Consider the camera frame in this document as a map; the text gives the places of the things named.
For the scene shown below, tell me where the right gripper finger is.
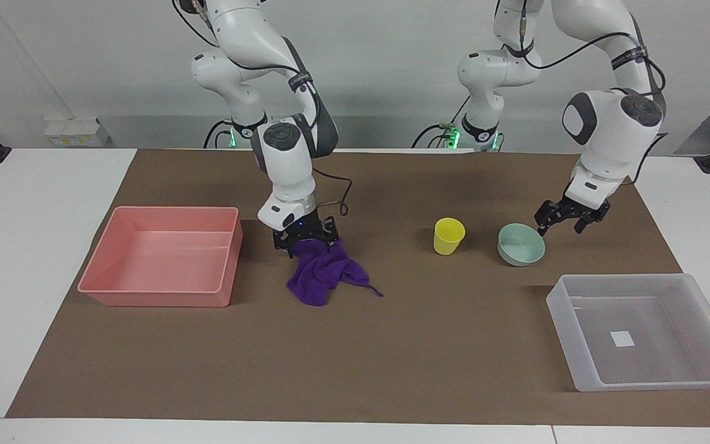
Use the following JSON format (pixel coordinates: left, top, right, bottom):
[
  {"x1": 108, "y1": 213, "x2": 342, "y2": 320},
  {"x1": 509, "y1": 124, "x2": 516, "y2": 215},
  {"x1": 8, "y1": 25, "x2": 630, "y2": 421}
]
[
  {"x1": 272, "y1": 228, "x2": 298, "y2": 258},
  {"x1": 320, "y1": 216, "x2": 338, "y2": 252}
]

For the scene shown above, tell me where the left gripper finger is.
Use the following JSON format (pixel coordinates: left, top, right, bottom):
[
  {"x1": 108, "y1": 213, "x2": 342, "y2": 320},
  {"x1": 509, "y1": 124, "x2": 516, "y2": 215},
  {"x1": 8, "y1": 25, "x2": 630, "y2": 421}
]
[
  {"x1": 574, "y1": 203, "x2": 611, "y2": 236},
  {"x1": 534, "y1": 200, "x2": 569, "y2": 237}
]

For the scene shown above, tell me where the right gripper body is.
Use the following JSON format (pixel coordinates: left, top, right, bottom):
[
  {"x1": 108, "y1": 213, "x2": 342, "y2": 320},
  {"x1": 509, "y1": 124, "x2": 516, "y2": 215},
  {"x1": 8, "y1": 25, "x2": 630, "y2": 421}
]
[{"x1": 287, "y1": 210, "x2": 325, "y2": 242}]

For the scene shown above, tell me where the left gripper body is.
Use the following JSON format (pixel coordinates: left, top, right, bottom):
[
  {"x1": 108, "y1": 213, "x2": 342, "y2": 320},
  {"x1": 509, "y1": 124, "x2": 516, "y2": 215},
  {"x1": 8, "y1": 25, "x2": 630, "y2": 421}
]
[{"x1": 557, "y1": 194, "x2": 603, "y2": 219}]

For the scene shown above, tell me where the purple cloth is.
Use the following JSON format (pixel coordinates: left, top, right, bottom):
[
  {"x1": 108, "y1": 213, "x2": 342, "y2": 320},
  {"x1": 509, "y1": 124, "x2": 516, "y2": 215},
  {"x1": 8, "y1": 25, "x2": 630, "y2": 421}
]
[{"x1": 286, "y1": 238, "x2": 385, "y2": 307}]

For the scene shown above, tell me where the white box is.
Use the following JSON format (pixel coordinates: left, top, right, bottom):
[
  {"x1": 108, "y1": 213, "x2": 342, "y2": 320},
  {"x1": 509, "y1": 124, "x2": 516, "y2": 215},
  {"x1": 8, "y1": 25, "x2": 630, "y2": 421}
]
[{"x1": 44, "y1": 118, "x2": 113, "y2": 149}]

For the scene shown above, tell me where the pale green bowl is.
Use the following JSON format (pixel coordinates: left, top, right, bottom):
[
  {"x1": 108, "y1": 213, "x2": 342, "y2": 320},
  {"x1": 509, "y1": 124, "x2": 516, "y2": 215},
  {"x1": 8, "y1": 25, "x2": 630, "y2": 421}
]
[{"x1": 497, "y1": 223, "x2": 545, "y2": 267}]

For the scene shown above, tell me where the yellow plastic cup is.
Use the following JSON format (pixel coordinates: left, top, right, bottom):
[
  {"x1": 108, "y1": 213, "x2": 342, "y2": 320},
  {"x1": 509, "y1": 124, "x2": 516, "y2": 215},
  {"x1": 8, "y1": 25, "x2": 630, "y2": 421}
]
[{"x1": 433, "y1": 217, "x2": 466, "y2": 256}]

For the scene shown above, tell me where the pink plastic bin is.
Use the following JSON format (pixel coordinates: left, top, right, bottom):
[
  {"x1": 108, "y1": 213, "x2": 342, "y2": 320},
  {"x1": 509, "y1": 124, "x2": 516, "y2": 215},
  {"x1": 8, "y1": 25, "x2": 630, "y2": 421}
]
[{"x1": 77, "y1": 206, "x2": 244, "y2": 308}]

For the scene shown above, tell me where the clear plastic bin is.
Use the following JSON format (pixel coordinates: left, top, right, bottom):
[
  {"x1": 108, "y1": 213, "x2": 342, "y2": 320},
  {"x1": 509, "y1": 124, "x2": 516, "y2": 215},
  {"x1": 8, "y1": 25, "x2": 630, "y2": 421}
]
[{"x1": 545, "y1": 274, "x2": 710, "y2": 393}]

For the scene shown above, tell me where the black cable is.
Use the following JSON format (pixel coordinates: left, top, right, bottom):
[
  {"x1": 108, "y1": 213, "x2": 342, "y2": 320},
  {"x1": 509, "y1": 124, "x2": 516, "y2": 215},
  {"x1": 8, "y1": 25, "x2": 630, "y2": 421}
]
[
  {"x1": 410, "y1": 96, "x2": 473, "y2": 149},
  {"x1": 202, "y1": 120, "x2": 235, "y2": 150},
  {"x1": 518, "y1": 18, "x2": 668, "y2": 99},
  {"x1": 312, "y1": 166, "x2": 354, "y2": 217}
]

